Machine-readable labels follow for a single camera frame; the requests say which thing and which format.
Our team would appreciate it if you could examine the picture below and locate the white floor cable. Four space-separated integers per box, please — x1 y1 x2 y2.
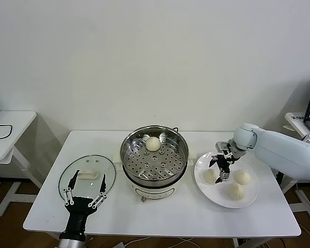
123 237 197 248

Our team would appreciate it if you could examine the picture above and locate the cream electric cooker base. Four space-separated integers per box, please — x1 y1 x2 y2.
113 144 197 203

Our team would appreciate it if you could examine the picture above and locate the white side table with charger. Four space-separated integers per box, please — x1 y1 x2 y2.
0 111 44 217

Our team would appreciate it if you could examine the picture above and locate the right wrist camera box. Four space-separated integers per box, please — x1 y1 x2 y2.
215 141 232 153

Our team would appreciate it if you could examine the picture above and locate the white steamed baozi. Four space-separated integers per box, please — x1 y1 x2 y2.
233 169 253 186
145 136 161 152
203 169 219 185
227 181 247 200

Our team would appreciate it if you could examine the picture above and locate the round glass lid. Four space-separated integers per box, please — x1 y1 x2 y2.
58 154 117 207

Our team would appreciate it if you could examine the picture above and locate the black looped charger cable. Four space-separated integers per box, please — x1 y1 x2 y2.
0 123 13 142

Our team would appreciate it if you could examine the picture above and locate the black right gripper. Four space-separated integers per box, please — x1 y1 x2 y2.
208 152 237 184

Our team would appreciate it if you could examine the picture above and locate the stainless steel steamer basket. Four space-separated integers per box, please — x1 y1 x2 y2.
119 125 190 187

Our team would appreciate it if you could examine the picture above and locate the white round plate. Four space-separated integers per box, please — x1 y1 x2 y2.
193 151 260 209

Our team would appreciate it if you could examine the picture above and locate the white side table with laptop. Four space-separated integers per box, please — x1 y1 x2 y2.
275 112 310 214

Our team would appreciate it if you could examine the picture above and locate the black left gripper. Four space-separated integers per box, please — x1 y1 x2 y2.
58 169 108 240

